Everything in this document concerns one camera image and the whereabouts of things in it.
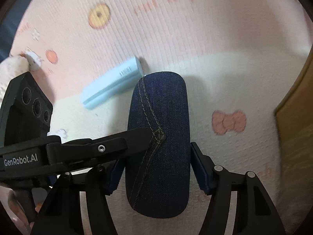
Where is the left hand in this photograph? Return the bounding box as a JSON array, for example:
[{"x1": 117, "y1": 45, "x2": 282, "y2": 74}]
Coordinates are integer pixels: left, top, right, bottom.
[{"x1": 7, "y1": 190, "x2": 34, "y2": 235}]

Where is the light blue lucky case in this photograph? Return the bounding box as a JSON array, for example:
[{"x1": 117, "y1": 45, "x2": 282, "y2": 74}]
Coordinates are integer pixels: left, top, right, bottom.
[{"x1": 81, "y1": 56, "x2": 144, "y2": 110}]

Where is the pink cartoon bed sheet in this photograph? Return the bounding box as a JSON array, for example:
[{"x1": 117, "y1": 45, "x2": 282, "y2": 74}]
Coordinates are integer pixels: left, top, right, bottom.
[{"x1": 1, "y1": 0, "x2": 312, "y2": 233}]

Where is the white quilted pillow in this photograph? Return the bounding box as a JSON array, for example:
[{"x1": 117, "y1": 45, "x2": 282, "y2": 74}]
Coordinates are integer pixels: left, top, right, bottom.
[{"x1": 0, "y1": 55, "x2": 29, "y2": 103}]

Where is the brown cardboard box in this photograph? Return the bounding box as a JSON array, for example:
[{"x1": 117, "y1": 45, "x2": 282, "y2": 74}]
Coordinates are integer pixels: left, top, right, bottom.
[{"x1": 275, "y1": 54, "x2": 312, "y2": 234}]

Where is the dark denim glasses case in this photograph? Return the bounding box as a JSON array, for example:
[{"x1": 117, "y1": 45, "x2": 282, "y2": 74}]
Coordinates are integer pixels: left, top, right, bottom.
[{"x1": 125, "y1": 72, "x2": 191, "y2": 219}]

